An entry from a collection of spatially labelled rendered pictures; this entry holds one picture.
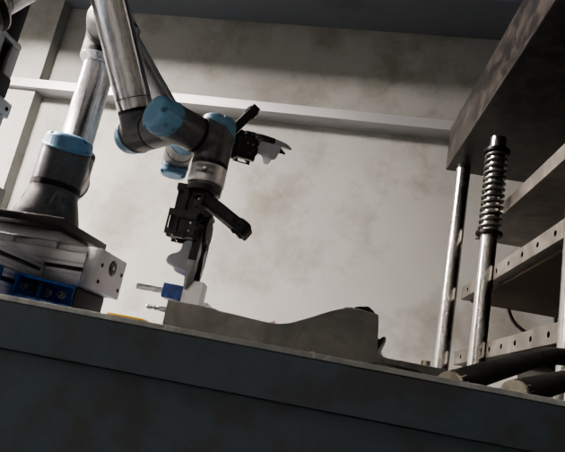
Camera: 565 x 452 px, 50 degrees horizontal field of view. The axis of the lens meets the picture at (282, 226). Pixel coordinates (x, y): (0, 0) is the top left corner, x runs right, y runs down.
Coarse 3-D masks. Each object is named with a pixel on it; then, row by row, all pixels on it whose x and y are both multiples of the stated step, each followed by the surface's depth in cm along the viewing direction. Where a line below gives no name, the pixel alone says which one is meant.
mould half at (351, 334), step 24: (168, 312) 107; (192, 312) 107; (216, 312) 107; (336, 312) 107; (360, 312) 106; (240, 336) 106; (264, 336) 106; (288, 336) 106; (312, 336) 106; (336, 336) 105; (360, 336) 105; (360, 360) 104; (384, 360) 104
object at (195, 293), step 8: (136, 288) 117; (144, 288) 116; (152, 288) 116; (160, 288) 116; (168, 288) 115; (176, 288) 115; (192, 288) 114; (200, 288) 114; (168, 296) 114; (176, 296) 114; (184, 296) 114; (192, 296) 114; (200, 296) 114; (200, 304) 115
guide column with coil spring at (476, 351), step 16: (496, 144) 207; (496, 160) 206; (496, 208) 201; (480, 240) 201; (496, 240) 199; (480, 256) 198; (480, 272) 196; (480, 288) 194; (480, 304) 193; (480, 320) 191; (480, 336) 190; (480, 352) 188
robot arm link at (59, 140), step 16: (48, 144) 141; (64, 144) 141; (80, 144) 143; (48, 160) 140; (64, 160) 140; (80, 160) 143; (32, 176) 140; (48, 176) 139; (64, 176) 140; (80, 176) 143
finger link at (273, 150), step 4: (276, 140) 172; (260, 144) 173; (264, 144) 173; (268, 144) 173; (272, 144) 173; (276, 144) 173; (280, 144) 173; (284, 144) 173; (260, 148) 173; (264, 148) 173; (268, 148) 173; (272, 148) 173; (276, 148) 173; (280, 148) 173; (284, 148) 174; (288, 148) 174; (268, 152) 173; (272, 152) 173; (276, 152) 173; (268, 156) 173; (272, 156) 173; (276, 156) 173
